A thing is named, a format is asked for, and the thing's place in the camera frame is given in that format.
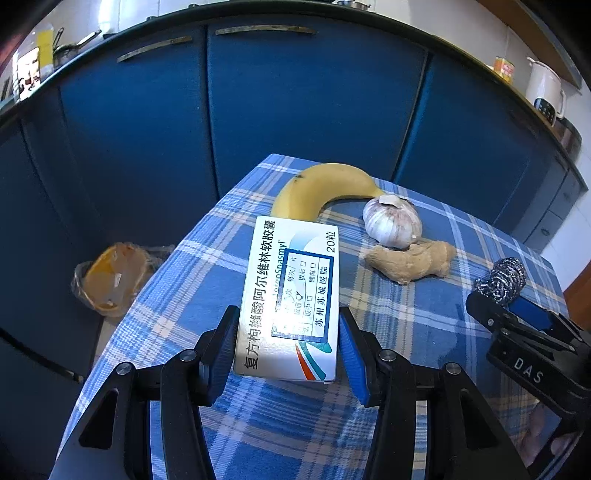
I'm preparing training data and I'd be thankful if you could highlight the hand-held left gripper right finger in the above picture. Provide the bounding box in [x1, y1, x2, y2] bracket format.
[338, 306, 533, 480]

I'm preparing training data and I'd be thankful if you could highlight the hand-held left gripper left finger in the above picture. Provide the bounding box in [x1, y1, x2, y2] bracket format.
[48, 305, 242, 480]

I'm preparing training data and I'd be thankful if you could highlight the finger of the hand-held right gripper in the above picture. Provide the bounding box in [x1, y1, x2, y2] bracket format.
[508, 295, 575, 333]
[465, 291, 514, 334]

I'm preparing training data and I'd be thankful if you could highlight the steel wool scrubber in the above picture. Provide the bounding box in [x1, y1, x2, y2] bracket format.
[477, 257, 528, 306]

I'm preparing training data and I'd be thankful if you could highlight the white and green medicine box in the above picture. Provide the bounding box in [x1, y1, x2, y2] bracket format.
[233, 215, 341, 385]

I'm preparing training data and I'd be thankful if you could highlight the person's right hand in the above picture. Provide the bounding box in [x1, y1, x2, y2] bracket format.
[526, 405, 574, 468]

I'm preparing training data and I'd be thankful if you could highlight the blue plaid tablecloth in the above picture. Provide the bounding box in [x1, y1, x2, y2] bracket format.
[55, 153, 567, 480]

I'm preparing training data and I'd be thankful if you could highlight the ginger root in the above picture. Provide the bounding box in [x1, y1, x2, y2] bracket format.
[365, 240, 458, 285]

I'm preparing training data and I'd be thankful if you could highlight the garlic bulb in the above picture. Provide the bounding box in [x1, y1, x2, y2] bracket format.
[362, 194, 424, 248]

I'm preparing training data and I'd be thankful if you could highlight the clear bag with orange contents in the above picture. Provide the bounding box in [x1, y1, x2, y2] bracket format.
[70, 242, 177, 319]

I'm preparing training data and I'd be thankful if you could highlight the yellow banana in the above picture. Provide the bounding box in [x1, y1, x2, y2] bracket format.
[270, 162, 387, 223]

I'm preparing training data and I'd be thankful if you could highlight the dark rice cooker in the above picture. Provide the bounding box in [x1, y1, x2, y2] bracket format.
[553, 117, 583, 156]

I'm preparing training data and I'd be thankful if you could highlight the white electric kettle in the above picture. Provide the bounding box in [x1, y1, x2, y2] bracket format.
[525, 56, 567, 127]

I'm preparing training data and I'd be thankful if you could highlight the blue kitchen base cabinet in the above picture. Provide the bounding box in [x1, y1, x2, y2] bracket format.
[0, 4, 589, 416]

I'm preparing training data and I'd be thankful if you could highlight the yellow tin can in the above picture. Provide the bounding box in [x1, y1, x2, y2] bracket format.
[493, 56, 516, 85]

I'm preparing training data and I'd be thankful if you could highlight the yellow oil bottle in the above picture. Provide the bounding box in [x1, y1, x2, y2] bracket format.
[37, 28, 56, 71]

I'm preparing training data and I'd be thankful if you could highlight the metal pot with handle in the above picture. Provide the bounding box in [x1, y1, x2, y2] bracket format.
[52, 30, 103, 68]

